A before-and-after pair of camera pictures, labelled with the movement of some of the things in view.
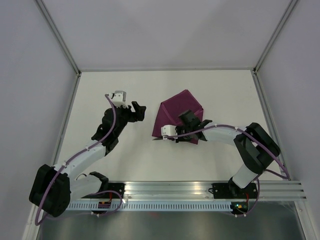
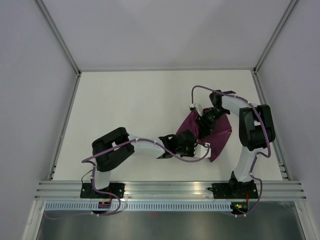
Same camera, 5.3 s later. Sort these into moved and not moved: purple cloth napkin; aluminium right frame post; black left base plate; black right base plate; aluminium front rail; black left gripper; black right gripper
Moved: purple cloth napkin; black right gripper; black left gripper
Not moved: aluminium front rail; aluminium right frame post; black right base plate; black left base plate
